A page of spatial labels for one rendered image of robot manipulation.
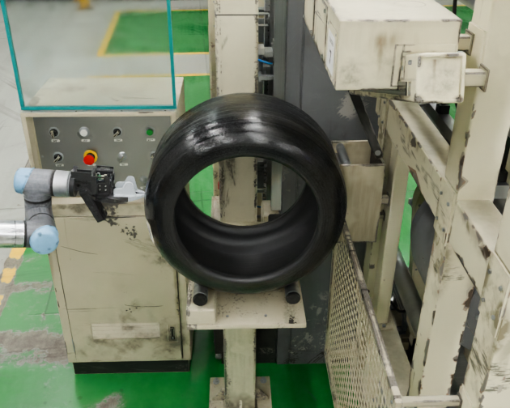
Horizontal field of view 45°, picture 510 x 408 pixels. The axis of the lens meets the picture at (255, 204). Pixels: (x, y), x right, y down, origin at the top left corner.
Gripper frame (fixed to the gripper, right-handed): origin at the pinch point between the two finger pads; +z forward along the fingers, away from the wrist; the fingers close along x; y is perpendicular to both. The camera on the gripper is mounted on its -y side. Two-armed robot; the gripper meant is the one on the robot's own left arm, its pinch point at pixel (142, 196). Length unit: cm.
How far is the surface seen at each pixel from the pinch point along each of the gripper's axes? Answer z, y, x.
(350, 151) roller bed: 68, 3, 38
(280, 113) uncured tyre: 36.6, 29.7, -1.0
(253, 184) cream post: 34.3, -6.9, 25.9
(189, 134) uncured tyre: 12.7, 23.8, -7.0
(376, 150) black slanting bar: 71, 13, 19
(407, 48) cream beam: 56, 59, -36
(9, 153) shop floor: -137, -137, 291
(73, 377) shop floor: -34, -124, 48
